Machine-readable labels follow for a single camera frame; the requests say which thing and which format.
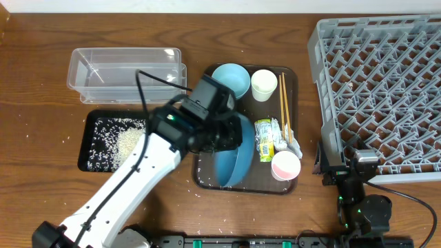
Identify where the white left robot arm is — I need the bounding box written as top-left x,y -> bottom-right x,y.
32,75 -> 243,247

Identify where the black tray bin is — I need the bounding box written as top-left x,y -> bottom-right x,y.
77,110 -> 145,172

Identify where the dark blue plate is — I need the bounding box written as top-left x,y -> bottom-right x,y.
214,114 -> 255,187

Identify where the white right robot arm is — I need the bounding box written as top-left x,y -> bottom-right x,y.
313,142 -> 392,248

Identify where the wooden chopstick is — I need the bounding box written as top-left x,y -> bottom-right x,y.
278,74 -> 285,140
282,72 -> 292,144

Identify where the white rice pile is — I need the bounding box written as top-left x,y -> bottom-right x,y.
86,117 -> 145,172

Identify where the cream paper cup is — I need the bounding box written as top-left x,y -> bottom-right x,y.
251,70 -> 278,102

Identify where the white napkin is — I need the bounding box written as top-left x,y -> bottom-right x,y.
271,118 -> 302,160

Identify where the yellow green snack wrapper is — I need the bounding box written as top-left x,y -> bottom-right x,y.
254,119 -> 274,162

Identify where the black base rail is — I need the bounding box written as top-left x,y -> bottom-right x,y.
151,235 -> 414,248

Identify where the dark brown serving tray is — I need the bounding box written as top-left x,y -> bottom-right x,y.
192,65 -> 298,196

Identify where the pink cup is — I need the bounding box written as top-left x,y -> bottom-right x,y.
271,151 -> 301,181

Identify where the grey dishwasher rack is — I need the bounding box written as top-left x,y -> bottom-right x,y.
307,14 -> 440,184

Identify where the light blue small bowl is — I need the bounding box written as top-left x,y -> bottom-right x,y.
212,63 -> 251,99

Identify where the clear plastic bin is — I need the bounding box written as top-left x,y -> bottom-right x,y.
67,48 -> 187,105

